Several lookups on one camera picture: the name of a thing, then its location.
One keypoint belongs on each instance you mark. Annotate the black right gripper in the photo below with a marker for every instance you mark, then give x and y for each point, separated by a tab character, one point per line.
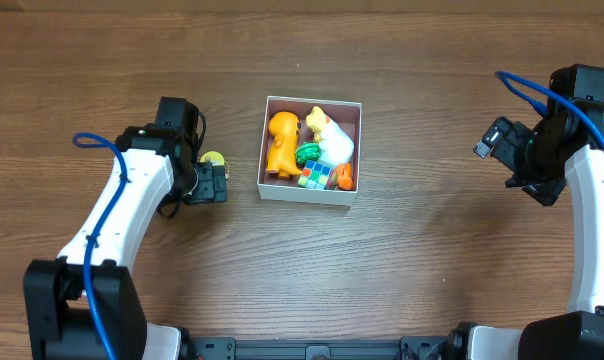
505	151

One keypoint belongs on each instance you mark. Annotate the green plastic wheel toy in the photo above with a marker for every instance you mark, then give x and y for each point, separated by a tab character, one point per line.
307	151

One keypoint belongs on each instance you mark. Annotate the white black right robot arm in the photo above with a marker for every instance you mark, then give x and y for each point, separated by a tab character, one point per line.
565	150

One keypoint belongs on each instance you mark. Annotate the colourful puzzle cube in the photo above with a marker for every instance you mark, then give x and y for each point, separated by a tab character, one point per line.
316	175

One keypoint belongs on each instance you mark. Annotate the white plush duck toy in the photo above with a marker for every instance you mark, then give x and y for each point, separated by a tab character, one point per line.
335	144

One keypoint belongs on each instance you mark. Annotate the orange rubber bear toy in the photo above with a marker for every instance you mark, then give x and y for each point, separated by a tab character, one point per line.
284	127

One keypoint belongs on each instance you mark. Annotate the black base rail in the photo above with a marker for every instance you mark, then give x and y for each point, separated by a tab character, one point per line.
405	348

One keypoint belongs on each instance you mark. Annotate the white cardboard box pink inside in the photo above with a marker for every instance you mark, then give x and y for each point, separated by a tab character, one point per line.
348	115

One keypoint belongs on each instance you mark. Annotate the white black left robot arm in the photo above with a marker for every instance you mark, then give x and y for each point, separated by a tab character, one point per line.
83	304

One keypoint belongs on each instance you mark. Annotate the yellow wooden rattle drum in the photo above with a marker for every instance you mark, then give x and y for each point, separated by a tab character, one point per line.
216	159

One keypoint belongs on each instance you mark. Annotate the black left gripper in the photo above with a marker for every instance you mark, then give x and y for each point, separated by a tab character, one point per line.
214	185

